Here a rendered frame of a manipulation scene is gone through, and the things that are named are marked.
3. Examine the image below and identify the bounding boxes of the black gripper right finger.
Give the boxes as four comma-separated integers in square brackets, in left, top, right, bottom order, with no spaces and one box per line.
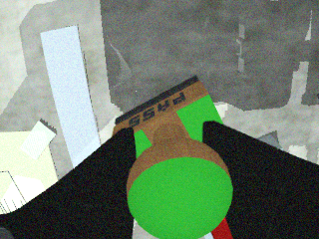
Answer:
[202,120,319,239]

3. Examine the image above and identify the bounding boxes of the white inspection card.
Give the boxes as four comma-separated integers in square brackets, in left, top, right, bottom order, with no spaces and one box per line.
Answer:
[0,121,57,214]

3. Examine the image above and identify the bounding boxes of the red ink pad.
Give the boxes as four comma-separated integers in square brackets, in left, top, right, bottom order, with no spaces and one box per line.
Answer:
[204,135,283,239]

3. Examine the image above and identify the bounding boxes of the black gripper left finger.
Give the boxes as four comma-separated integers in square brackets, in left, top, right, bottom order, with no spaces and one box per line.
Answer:
[0,127,137,239]

